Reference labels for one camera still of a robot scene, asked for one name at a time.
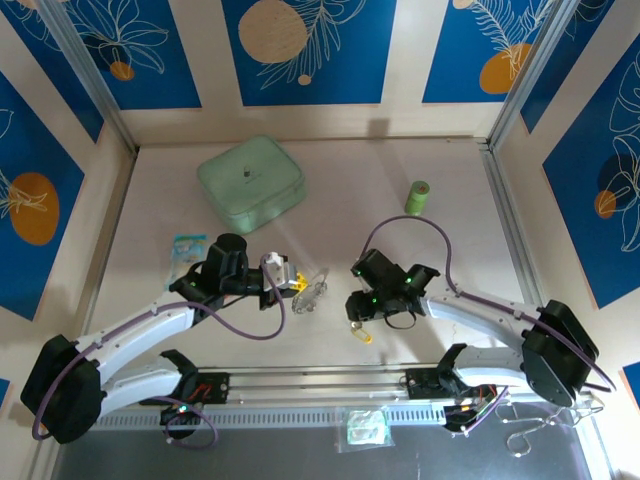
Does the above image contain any mint green zip case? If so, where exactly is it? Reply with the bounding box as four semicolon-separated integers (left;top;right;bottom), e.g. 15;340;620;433
196;135;308;236

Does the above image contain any blue snack packet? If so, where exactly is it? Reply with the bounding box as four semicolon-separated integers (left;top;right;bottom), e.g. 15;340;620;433
164;233;209;290

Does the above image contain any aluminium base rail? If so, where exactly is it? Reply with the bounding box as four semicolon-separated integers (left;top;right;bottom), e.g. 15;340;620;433
89;367;596;431

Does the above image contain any aluminium frame post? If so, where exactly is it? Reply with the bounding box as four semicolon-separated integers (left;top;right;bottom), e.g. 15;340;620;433
37;0;140;155
487;0;584;151

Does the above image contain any grey metal sheet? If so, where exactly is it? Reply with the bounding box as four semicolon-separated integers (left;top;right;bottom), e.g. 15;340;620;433
49;427;614;480

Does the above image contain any clear plastic bag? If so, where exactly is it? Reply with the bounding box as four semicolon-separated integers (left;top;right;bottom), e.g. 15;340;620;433
337;405;394;454

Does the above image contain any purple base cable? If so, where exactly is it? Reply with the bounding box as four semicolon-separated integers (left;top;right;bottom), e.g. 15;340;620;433
449;387;509;437
163;396;219;450

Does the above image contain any aluminium side rail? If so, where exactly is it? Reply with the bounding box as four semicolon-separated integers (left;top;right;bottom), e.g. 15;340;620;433
478;142;619;480

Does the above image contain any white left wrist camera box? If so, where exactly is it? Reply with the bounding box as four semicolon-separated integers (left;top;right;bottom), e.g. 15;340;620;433
260;251;296;290

